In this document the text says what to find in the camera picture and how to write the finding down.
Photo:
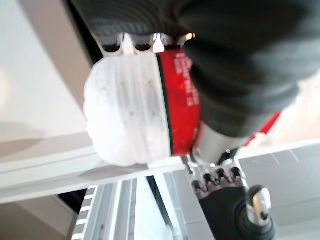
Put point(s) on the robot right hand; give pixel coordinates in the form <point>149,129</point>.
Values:
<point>225,210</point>

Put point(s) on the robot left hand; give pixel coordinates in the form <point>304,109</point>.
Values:
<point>245,62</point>

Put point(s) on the clear bottle with red label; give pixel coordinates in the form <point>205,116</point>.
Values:
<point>125,105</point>

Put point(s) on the white refrigerator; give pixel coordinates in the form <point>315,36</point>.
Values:
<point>50,175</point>

